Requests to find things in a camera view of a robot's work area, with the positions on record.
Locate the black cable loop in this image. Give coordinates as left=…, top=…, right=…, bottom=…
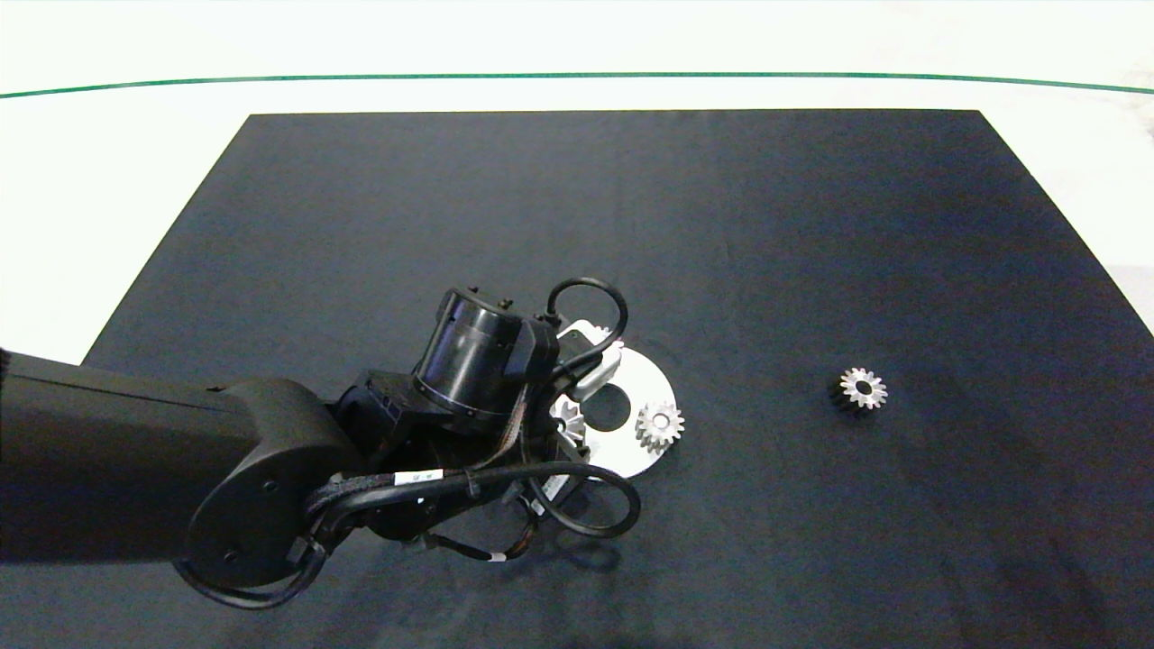
left=546, top=277, right=630, bottom=363
left=527, top=463, right=643, bottom=541

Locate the dark mat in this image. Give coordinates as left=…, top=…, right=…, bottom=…
left=0, top=109, right=1154, bottom=649

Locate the large steel gear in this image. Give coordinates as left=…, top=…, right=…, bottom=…
left=551, top=398, right=592, bottom=453

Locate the small steel gear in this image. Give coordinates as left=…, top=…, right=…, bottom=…
left=635, top=402, right=686, bottom=454
left=828, top=366, right=890, bottom=418

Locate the boxy silver wrist camera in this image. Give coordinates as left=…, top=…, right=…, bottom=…
left=557, top=324, right=625, bottom=403

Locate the round white pin plate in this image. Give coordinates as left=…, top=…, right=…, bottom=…
left=548, top=324, right=678, bottom=480

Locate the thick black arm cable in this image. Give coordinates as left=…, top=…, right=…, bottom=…
left=171, top=463, right=578, bottom=611

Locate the thin black tagged cable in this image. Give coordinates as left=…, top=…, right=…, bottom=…
left=420, top=514, right=544, bottom=563

